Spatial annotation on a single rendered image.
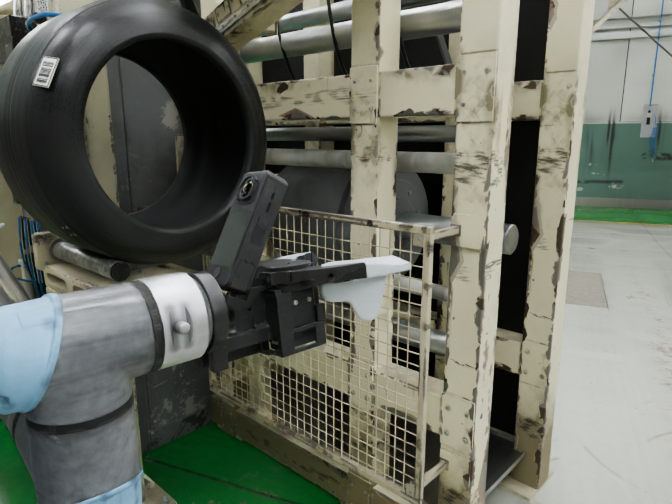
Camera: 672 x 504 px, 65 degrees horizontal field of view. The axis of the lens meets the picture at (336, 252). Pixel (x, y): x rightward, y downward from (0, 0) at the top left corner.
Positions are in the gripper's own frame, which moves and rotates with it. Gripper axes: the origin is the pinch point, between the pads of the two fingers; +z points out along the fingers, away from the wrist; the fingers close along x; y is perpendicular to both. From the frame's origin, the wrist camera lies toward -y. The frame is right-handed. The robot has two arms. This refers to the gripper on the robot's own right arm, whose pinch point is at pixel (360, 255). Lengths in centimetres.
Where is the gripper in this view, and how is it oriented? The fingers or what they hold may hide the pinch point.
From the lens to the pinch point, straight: 58.0
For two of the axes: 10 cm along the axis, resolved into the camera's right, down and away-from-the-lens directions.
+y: 0.9, 9.9, 1.1
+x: 6.5, 0.3, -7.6
